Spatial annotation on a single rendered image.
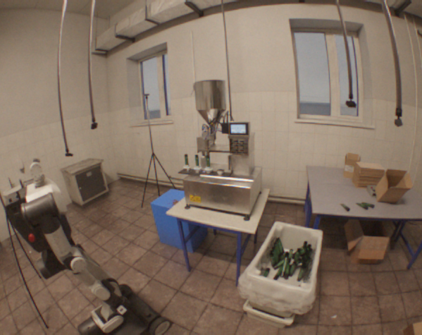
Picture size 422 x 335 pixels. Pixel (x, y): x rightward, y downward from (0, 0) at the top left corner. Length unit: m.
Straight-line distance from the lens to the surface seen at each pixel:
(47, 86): 4.47
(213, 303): 1.82
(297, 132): 2.84
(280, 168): 2.98
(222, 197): 1.44
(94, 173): 4.01
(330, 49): 3.45
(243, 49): 3.06
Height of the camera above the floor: 1.59
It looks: 18 degrees down
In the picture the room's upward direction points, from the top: 4 degrees counter-clockwise
